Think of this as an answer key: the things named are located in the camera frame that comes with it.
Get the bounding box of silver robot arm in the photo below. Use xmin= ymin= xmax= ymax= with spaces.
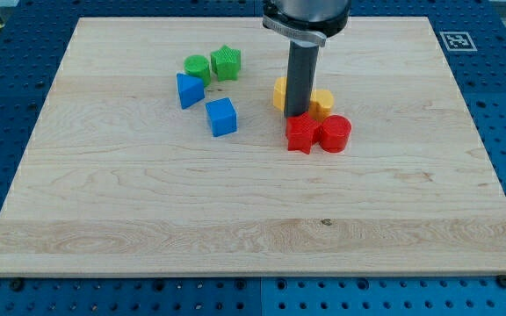
xmin=262 ymin=0 xmax=351 ymax=47

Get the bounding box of yellow heart block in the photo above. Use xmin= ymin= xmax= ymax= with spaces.
xmin=308 ymin=89 xmax=335 ymax=122

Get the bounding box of red star block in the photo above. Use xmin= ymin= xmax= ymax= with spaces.
xmin=286 ymin=112 xmax=322 ymax=154

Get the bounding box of yellow block behind rod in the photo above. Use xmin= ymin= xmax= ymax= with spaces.
xmin=272 ymin=76 xmax=286 ymax=111

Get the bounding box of white fiducial marker tag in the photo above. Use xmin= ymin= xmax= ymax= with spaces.
xmin=440 ymin=31 xmax=477 ymax=52

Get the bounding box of red cylinder block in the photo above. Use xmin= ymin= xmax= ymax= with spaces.
xmin=319 ymin=115 xmax=352 ymax=153

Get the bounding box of green cylinder block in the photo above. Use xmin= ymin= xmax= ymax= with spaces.
xmin=184 ymin=54 xmax=211 ymax=87

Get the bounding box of green star block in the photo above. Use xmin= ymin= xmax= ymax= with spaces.
xmin=210 ymin=45 xmax=241 ymax=81

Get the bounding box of blue triangle block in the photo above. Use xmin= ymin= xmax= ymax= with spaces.
xmin=177 ymin=73 xmax=205 ymax=109

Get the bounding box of wooden board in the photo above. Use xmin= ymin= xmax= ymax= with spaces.
xmin=0 ymin=17 xmax=506 ymax=278

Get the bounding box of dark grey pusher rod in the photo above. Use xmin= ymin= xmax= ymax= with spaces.
xmin=284 ymin=41 xmax=319 ymax=118

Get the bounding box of blue cube block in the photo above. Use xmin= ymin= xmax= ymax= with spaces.
xmin=206 ymin=97 xmax=237 ymax=137

